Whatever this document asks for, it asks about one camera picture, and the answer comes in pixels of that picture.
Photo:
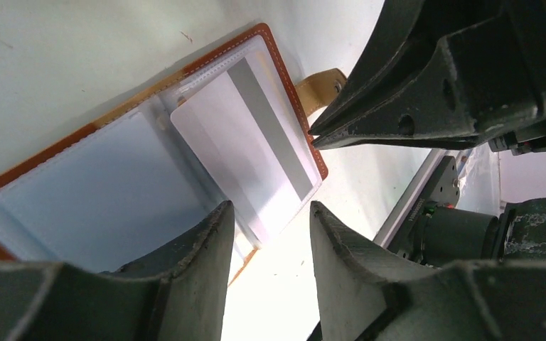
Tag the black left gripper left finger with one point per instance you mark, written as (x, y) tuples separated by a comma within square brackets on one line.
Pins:
[(176, 292)]

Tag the white card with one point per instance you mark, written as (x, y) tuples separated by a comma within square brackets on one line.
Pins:
[(243, 130)]

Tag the brown leather card holder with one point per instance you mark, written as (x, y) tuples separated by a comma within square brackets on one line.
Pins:
[(127, 183)]

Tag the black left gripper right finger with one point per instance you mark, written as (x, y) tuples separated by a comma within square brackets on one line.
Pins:
[(366, 292)]

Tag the aluminium frame rail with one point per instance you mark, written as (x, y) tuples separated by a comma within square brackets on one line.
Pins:
[(408, 198)]

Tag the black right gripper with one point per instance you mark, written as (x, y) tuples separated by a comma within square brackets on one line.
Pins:
[(483, 84)]

